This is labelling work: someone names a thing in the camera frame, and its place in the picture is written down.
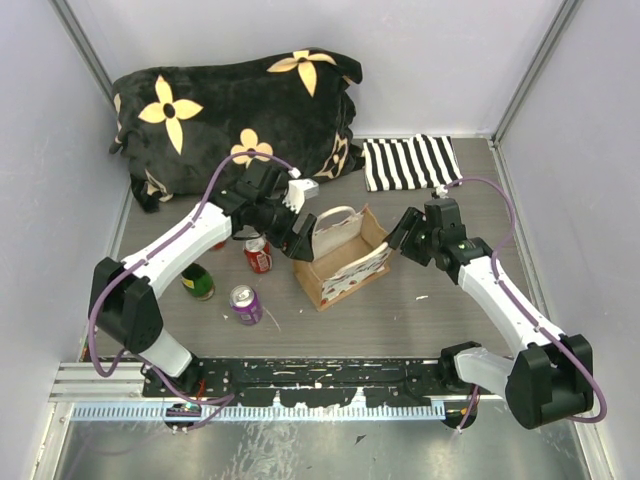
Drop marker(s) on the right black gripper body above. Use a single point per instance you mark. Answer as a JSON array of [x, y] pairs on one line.
[[420, 247]]

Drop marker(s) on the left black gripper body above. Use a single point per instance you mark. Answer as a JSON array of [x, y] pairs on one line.
[[277, 221]]

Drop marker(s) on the brown canvas tote bag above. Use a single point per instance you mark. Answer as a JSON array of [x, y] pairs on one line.
[[350, 250]]

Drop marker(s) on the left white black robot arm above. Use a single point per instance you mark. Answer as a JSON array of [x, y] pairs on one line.
[[124, 294]]

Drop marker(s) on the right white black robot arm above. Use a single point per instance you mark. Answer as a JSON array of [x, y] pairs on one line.
[[549, 374]]

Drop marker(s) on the red cola can middle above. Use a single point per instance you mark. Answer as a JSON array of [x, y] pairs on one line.
[[257, 252]]

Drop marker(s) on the purple soda can front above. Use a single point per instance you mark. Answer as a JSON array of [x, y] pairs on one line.
[[245, 302]]

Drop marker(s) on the black white striped cloth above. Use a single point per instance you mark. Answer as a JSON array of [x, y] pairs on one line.
[[413, 163]]

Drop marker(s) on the green glass bottle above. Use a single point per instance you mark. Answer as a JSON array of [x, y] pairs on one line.
[[198, 282]]

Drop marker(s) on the black floral plush blanket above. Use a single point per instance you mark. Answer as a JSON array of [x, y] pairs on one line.
[[176, 124]]

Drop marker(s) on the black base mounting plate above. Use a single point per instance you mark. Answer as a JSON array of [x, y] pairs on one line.
[[318, 382]]

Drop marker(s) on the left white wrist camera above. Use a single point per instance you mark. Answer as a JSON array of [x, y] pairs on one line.
[[299, 190]]

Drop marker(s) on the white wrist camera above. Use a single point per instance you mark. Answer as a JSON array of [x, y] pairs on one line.
[[440, 192], [299, 190]]

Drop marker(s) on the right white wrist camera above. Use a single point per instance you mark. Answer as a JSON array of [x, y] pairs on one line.
[[440, 192]]

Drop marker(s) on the slotted cable duct rail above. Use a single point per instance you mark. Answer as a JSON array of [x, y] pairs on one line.
[[167, 411]]

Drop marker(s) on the left aluminium frame post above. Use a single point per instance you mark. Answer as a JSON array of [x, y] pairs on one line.
[[83, 45]]

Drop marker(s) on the aluminium frame post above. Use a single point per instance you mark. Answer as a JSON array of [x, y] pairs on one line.
[[83, 45], [560, 22]]

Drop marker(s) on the right aluminium frame post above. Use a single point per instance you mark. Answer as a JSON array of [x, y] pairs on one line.
[[560, 22]]

